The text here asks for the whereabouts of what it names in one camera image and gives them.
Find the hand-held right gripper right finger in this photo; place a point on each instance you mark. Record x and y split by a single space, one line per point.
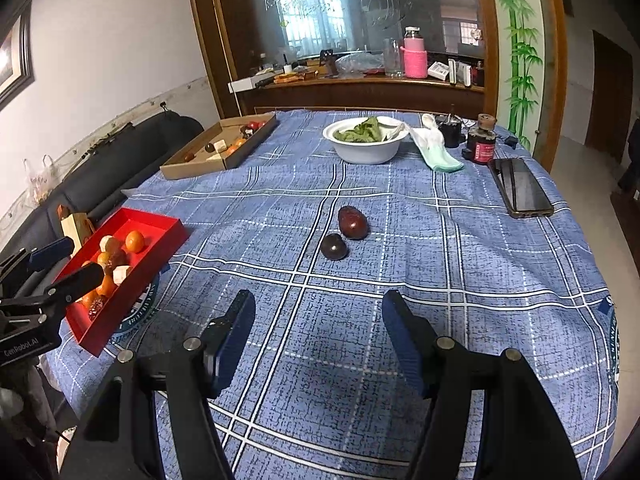
405 340

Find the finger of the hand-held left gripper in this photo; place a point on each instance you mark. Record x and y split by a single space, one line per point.
52 252
80 282

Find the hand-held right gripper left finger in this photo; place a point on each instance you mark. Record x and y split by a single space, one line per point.
235 340

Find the pale sugarcane piece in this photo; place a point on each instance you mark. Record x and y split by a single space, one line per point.
121 275
105 243

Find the wrinkled red date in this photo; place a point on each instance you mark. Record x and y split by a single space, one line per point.
118 258

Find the red box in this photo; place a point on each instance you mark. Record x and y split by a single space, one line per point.
145 275

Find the dark purple round fruit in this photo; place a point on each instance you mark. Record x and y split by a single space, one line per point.
333 246

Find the dark red date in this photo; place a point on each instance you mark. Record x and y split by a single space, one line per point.
352 222

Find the small tan carton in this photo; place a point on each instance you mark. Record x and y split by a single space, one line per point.
77 230

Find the blue plaid tablecloth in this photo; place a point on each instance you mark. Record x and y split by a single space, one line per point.
450 285

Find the white plastic bag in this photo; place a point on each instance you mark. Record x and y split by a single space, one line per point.
42 180

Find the black sofa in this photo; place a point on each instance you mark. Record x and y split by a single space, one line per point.
125 160

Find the cardboard box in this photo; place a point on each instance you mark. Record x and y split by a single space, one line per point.
200 165

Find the green face mask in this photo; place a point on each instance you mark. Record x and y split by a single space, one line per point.
442 160

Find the framed picture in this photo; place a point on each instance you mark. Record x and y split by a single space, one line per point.
12 65

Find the black smartphone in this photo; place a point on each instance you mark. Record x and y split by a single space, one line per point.
522 187

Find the white bowl with greens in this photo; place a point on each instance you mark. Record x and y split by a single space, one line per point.
367 147

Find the dark bottle with red label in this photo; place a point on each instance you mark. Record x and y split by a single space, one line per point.
481 147

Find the small black jar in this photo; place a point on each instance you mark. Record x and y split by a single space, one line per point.
450 132

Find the small black charger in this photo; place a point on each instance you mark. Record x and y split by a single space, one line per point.
511 140

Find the wooden cabinet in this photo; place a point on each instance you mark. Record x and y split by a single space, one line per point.
350 92

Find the flat white box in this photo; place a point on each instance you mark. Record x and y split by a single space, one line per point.
247 83

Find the small white carton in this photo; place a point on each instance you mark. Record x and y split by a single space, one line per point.
439 71

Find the clear glass jar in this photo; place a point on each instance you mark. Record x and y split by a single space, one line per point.
393 60

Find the clear plastic bag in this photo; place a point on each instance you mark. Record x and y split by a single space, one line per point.
357 62

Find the pink sleeved bottle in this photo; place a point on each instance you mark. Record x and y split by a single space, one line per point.
415 57

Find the brown door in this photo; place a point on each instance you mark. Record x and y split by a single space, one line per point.
612 90

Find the bamboo wall decoration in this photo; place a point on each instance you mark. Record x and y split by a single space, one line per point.
520 60

